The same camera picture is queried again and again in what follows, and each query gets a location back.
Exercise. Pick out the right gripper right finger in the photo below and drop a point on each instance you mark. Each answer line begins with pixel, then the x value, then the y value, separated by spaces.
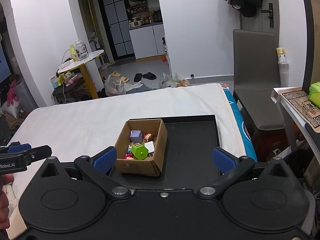
pixel 224 160

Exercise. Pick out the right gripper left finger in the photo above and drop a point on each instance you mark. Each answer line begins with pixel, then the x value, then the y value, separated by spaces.
pixel 105 160

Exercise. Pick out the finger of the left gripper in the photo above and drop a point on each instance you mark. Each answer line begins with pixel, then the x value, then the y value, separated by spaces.
pixel 18 148
pixel 36 154

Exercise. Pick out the magenta dinosaur figurine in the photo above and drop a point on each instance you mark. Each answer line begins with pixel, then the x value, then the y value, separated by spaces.
pixel 129 156

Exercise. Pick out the green cube toy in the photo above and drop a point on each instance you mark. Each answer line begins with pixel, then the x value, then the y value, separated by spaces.
pixel 139 151

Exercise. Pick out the brown cardboard box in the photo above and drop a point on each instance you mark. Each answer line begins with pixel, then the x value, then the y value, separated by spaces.
pixel 153 164

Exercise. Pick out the purple cube toy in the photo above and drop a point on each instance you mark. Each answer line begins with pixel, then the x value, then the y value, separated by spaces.
pixel 136 136

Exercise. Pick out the white power adapter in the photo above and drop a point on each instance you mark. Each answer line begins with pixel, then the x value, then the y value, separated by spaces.
pixel 150 147

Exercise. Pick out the brown hair doll figurine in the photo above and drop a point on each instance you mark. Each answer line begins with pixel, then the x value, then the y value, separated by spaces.
pixel 148 137

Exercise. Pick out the left hand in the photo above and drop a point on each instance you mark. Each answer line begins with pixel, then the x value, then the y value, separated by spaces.
pixel 4 203

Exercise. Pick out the black tray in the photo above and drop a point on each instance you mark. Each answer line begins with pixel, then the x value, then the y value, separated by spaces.
pixel 187 157

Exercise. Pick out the white table cloth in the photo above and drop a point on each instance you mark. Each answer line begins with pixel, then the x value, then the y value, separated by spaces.
pixel 87 127

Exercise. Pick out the white plastic bag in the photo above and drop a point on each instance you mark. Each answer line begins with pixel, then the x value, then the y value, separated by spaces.
pixel 114 87

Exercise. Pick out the white side desk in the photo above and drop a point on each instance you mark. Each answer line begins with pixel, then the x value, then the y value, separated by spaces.
pixel 290 116

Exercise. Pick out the yellow slippers pair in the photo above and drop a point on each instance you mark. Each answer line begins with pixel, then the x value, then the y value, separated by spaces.
pixel 119 77

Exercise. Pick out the grey chair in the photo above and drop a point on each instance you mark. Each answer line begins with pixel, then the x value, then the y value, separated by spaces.
pixel 256 73

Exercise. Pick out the black slippers pair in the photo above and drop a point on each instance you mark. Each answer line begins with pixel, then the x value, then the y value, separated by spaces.
pixel 149 76

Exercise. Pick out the round white side table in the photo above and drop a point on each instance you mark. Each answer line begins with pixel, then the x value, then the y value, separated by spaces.
pixel 89 72

